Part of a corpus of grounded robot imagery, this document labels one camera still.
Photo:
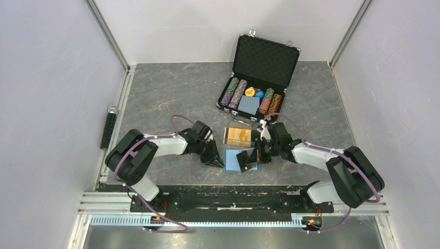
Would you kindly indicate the purple green chip row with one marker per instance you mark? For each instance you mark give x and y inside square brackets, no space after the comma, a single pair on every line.
[230,91]

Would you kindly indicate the blue dealer button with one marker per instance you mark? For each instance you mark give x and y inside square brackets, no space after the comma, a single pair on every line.
[259,94]

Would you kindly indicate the clear plastic card box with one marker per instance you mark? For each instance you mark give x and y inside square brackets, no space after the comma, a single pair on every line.
[235,124]

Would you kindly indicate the orange brown chip row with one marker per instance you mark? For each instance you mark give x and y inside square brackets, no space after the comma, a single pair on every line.
[274,104]

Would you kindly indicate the pink grey chip row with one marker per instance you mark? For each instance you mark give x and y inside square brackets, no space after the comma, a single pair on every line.
[237,94]

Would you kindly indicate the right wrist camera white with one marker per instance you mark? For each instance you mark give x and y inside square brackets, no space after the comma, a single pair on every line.
[262,128]

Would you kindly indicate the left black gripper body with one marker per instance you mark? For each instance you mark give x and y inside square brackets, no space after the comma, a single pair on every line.
[206,150]

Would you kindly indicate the black microphone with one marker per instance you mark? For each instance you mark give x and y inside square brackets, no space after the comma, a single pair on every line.
[110,122]

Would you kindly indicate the blue card holder wallet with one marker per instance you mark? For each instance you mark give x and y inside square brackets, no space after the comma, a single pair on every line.
[235,161]

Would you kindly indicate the black poker chip case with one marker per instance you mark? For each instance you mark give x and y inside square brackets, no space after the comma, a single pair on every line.
[263,64]

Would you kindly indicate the green red chip row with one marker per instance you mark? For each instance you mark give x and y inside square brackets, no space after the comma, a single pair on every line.
[264,106]

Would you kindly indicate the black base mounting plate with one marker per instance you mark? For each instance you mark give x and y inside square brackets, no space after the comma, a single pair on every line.
[234,203]

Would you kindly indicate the yellow dealer button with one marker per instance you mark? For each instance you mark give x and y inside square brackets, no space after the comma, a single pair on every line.
[250,92]

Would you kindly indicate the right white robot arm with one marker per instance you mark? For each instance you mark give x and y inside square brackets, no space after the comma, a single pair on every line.
[354,180]

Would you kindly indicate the white slotted cable duct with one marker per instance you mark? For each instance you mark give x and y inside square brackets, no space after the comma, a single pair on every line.
[143,220]

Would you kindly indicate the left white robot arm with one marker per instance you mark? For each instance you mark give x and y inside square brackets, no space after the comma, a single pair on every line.
[130,159]

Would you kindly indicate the blue playing card deck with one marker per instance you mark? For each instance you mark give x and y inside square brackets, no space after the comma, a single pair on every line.
[249,104]

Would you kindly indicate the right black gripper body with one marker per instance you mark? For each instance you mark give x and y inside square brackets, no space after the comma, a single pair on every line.
[265,150]

